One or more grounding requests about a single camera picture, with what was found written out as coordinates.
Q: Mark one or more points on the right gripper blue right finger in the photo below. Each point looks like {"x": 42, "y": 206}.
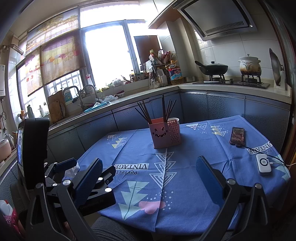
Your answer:
{"x": 228, "y": 194}

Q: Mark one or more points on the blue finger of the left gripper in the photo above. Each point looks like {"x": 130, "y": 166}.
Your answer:
{"x": 65, "y": 165}

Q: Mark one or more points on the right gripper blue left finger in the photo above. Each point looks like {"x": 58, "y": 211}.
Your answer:
{"x": 49, "y": 211}

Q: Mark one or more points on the white power bank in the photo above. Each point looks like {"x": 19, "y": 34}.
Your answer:
{"x": 263, "y": 164}

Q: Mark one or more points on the blue patterned tablecloth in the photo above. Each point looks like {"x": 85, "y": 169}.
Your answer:
{"x": 159, "y": 190}

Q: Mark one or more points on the wooden cutting board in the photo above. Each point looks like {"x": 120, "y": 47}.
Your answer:
{"x": 57, "y": 108}

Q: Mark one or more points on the black smartphone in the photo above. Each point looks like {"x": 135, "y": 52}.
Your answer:
{"x": 237, "y": 137}

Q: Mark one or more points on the pink smiley utensil holder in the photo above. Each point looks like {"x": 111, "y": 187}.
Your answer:
{"x": 165, "y": 134}

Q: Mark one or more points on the white spray bottle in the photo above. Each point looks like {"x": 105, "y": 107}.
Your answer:
{"x": 89, "y": 82}

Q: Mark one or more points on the dark chopstick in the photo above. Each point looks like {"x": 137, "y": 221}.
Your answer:
{"x": 144, "y": 116}
{"x": 171, "y": 107}
{"x": 164, "y": 108}
{"x": 144, "y": 112}
{"x": 167, "y": 110}

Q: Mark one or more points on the white paper cup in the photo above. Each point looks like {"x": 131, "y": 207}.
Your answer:
{"x": 173, "y": 119}

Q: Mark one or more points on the patterned roller blind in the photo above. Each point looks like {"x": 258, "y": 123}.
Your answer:
{"x": 55, "y": 59}

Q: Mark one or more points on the black gas stove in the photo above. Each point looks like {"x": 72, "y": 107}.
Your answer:
{"x": 245, "y": 81}

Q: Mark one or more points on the white plastic jug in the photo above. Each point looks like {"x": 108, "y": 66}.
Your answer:
{"x": 161, "y": 75}

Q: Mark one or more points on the cooking oil bottle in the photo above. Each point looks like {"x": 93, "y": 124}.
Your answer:
{"x": 175, "y": 73}

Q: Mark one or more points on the black frying pan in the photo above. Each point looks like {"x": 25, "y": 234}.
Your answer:
{"x": 212, "y": 68}

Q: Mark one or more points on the white ceramic pot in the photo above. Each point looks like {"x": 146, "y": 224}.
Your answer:
{"x": 250, "y": 66}

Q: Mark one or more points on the steel pot lid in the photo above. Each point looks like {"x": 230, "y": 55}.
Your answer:
{"x": 276, "y": 67}

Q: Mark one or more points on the steel range hood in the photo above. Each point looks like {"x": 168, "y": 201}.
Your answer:
{"x": 213, "y": 19}

